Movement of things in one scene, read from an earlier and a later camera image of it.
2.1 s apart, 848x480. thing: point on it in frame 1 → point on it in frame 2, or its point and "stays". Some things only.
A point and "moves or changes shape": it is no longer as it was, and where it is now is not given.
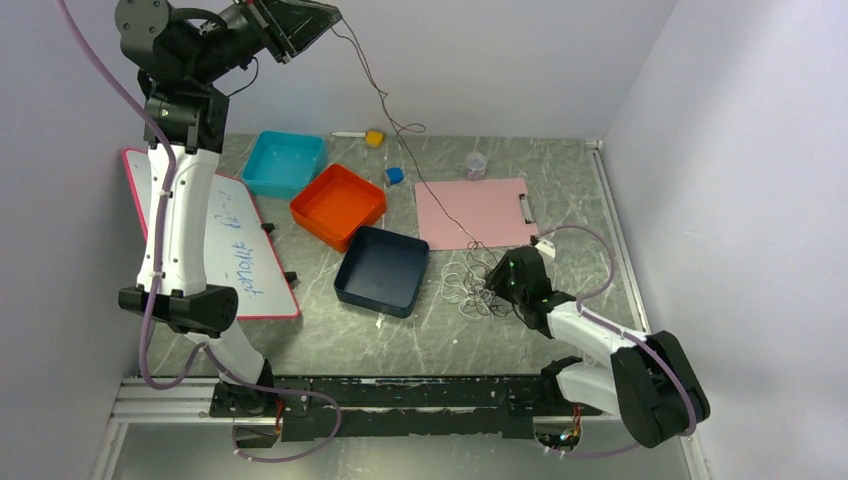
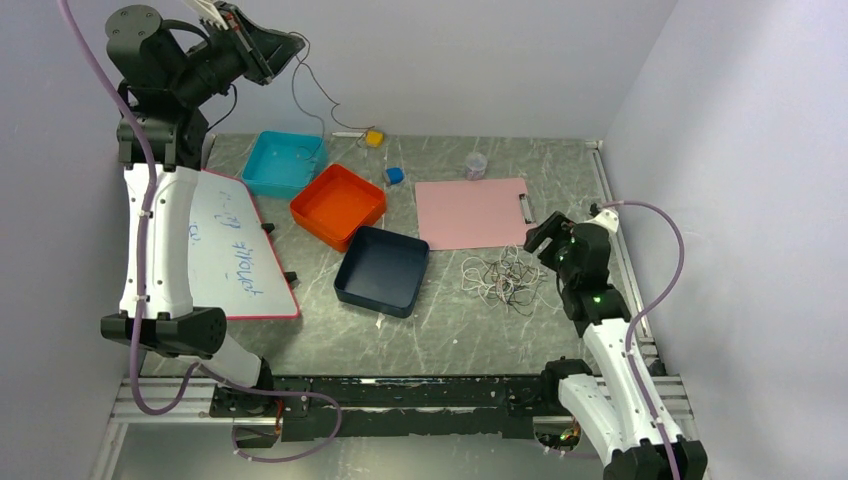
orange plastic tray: [336, 204] stays
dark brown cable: [422, 128] → [298, 62]
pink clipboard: [456, 214] stays
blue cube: [395, 175] stays
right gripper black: [498, 278] → [557, 227]
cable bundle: [465, 284] moves or changes shape
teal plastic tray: [281, 164] stays
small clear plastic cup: [475, 163] stays
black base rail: [323, 408] stays
